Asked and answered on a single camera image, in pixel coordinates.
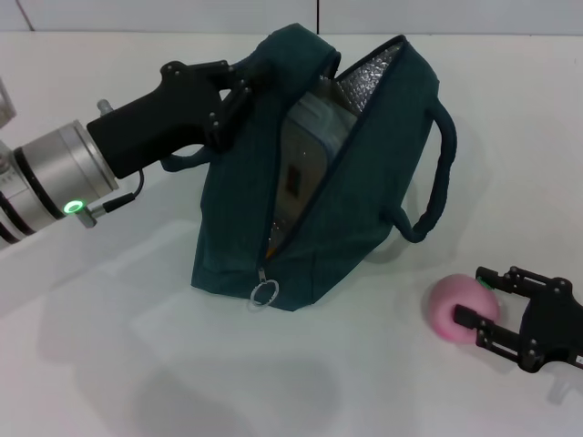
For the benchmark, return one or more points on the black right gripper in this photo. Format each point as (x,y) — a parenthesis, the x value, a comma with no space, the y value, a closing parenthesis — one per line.
(555,328)

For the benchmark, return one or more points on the dark teal insulated lunch bag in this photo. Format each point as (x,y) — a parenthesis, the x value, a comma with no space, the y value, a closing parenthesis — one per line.
(373,182)

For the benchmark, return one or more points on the clear plastic food container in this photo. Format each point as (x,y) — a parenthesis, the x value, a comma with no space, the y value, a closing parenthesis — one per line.
(305,150)

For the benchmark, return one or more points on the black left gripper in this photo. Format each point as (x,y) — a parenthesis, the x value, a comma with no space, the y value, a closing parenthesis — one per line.
(150,123)

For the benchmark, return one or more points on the silver left wrist connector post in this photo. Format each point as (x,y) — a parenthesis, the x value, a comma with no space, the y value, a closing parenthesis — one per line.
(105,106)

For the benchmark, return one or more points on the pink peach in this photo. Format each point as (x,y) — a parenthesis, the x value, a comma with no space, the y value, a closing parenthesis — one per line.
(448,300)

